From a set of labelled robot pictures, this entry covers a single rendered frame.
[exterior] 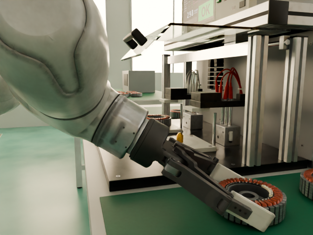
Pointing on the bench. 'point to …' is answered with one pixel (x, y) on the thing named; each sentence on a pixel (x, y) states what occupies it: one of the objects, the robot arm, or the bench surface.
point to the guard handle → (138, 37)
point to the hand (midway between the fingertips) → (246, 197)
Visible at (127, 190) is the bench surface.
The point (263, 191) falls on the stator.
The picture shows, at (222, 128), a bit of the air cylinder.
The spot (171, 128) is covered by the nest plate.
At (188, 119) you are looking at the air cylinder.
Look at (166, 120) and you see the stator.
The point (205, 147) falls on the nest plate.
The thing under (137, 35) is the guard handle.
